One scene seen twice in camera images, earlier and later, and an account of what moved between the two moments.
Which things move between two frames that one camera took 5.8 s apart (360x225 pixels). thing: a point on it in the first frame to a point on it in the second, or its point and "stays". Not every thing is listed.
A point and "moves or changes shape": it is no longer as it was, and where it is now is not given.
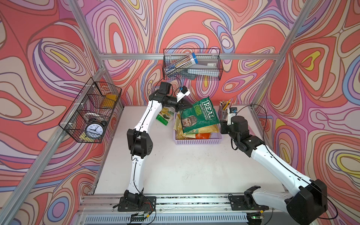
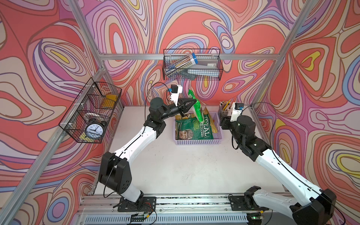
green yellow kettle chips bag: x=179 y=130 to x=178 y=117
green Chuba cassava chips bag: x=166 y=115 moves or changes shape
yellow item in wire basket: x=108 y=101 stays
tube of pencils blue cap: x=183 y=63 stays
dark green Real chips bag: x=199 y=116 to x=190 y=129
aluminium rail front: x=172 y=209 stays
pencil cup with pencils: x=224 y=105 stays
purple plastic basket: x=215 y=138 stays
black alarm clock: x=94 y=129 stays
